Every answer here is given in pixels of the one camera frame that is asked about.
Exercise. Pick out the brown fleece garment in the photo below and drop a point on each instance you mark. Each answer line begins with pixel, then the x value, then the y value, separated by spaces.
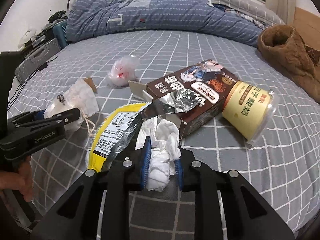
pixel 287 55

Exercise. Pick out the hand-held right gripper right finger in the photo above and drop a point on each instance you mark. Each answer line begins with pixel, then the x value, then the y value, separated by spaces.
pixel 178 172

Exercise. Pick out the dark brown patterned cloth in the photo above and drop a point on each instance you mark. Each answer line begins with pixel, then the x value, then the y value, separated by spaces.
pixel 314 53

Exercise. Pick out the yellow snack packet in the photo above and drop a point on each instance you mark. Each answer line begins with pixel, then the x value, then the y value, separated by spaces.
pixel 112 132

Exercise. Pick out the yellow plastic cup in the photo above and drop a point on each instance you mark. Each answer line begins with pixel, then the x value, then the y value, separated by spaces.
pixel 247 110

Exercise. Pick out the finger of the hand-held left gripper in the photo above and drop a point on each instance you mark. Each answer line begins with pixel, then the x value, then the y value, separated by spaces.
pixel 40 115
pixel 62 117

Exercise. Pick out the beige curtain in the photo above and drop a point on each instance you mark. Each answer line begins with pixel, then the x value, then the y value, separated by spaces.
pixel 280 0

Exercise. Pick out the clear plastic bag red print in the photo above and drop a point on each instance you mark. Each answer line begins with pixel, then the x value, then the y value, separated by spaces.
pixel 122 71

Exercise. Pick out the bed with grey checked sheet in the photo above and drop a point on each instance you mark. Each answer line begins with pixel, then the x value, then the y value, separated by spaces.
pixel 175 55

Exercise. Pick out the white tissue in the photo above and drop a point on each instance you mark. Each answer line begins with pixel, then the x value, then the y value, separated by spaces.
pixel 162 160

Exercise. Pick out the silver foil wrapper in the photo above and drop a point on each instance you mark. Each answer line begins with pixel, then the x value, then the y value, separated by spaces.
pixel 177 102

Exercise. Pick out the white round object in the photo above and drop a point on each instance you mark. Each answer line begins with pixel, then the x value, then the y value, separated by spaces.
pixel 27 37

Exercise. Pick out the person's left hand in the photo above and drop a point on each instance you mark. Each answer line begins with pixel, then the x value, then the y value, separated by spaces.
pixel 26 180

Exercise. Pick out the wooden headboard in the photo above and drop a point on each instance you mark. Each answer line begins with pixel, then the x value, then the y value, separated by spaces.
pixel 307 20

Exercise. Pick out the grey checked pillow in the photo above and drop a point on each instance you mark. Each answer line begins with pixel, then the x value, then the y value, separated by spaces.
pixel 245 2

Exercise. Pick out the teal plastic crate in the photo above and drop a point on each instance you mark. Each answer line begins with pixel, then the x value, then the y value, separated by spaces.
pixel 60 33

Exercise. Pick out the grey suitcase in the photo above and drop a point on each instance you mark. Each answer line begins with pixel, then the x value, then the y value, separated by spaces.
pixel 35 57

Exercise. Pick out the dark tangled object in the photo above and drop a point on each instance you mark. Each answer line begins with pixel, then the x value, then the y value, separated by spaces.
pixel 57 15

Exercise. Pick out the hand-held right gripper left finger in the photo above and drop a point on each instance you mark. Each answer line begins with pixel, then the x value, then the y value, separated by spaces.
pixel 146 160

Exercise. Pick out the brown printed carton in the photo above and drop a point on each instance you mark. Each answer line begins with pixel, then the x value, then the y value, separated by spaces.
pixel 205 80

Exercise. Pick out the blue patterned cloth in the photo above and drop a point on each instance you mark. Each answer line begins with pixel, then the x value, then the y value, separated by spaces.
pixel 252 21

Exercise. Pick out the blue striped quilt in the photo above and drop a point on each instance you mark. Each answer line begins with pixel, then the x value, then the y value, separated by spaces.
pixel 162 12

